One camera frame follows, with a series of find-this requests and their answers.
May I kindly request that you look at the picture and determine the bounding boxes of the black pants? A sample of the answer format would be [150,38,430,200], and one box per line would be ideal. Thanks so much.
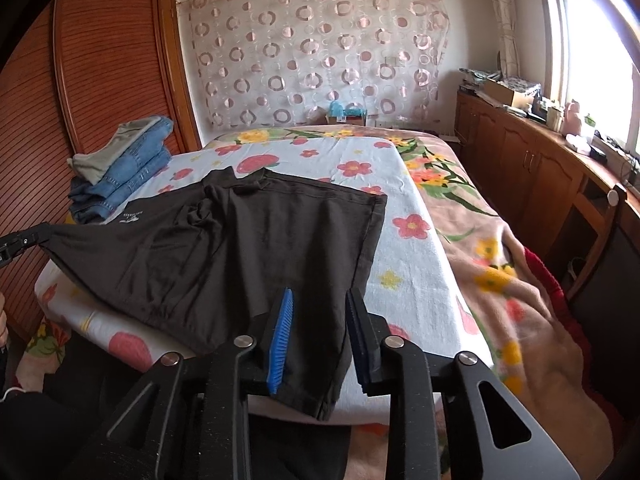
[42,168,386,422]

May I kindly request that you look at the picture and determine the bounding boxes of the left hand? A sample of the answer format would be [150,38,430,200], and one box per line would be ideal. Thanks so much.
[0,292,9,349]

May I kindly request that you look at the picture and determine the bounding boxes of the white floral bed sheet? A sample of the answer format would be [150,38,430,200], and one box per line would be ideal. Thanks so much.
[35,136,491,425]

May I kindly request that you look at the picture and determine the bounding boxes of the dark blue folded jeans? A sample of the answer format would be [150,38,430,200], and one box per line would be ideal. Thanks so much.
[68,148,171,224]

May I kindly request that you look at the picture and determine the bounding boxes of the grey folded garment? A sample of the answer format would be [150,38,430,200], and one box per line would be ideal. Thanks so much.
[66,116,162,184]

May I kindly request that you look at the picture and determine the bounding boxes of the light blue folded jeans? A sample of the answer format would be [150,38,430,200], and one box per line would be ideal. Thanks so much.
[72,116,174,185]

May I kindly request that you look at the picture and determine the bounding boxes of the pink floral blanket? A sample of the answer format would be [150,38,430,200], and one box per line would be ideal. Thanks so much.
[17,127,614,479]

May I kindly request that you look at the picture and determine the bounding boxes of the blue item at bed head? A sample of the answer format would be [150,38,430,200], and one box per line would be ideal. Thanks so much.
[326,101,368,126]

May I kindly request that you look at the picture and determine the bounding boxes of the brown wooden sideboard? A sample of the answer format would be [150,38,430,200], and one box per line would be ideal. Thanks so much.
[454,90,639,291]

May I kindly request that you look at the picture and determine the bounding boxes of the cardboard box on sideboard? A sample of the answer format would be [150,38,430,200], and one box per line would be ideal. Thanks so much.
[482,78,541,110]

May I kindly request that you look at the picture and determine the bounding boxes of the wooden chair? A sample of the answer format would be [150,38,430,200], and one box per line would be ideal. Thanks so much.
[566,183,627,301]

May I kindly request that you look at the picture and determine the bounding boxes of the pink circle patterned curtain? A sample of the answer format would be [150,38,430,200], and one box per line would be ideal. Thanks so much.
[178,0,450,136]

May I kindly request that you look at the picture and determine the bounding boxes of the pink figurine on sideboard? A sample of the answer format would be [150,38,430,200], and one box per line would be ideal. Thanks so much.
[562,100,582,136]

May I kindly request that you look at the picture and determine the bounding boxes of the window with wooden frame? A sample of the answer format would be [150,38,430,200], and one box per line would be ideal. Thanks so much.
[542,0,639,157]

